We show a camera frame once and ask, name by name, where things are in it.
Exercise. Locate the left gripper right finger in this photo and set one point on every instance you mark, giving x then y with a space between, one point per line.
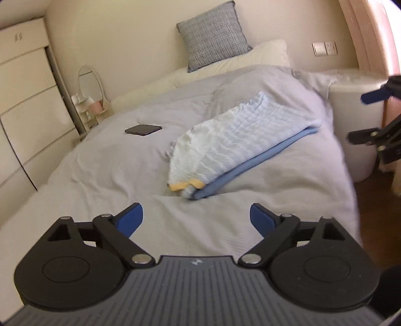
277 233

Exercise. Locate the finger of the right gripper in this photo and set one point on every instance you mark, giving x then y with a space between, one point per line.
385 140
392 88

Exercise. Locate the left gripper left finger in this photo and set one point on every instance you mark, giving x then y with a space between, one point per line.
114 232

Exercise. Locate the striped grey t-shirt yellow collar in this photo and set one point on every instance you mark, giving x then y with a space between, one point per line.
216 146

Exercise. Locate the white round storage bin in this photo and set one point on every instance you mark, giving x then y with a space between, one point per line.
351 114

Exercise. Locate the pink patterned curtain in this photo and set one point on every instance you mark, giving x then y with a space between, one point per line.
372 35

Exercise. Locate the folded blue garment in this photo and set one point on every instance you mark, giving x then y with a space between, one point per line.
212 188

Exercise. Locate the black smartphone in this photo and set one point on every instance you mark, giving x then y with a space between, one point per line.
142 129

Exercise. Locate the white bedside shelf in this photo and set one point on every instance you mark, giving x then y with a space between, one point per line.
89 120

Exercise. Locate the cream pillow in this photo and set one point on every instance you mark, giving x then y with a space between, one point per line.
273 52

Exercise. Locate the pink cup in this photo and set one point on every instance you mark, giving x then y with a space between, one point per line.
95 108

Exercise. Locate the white wardrobe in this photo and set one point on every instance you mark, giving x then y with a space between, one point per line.
34 115

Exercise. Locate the oval table mirror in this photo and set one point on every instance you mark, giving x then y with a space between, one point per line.
90 86

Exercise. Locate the grey checked cushion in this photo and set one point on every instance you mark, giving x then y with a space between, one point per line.
213 36

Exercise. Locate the wall switch and socket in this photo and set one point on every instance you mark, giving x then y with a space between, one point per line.
325 48

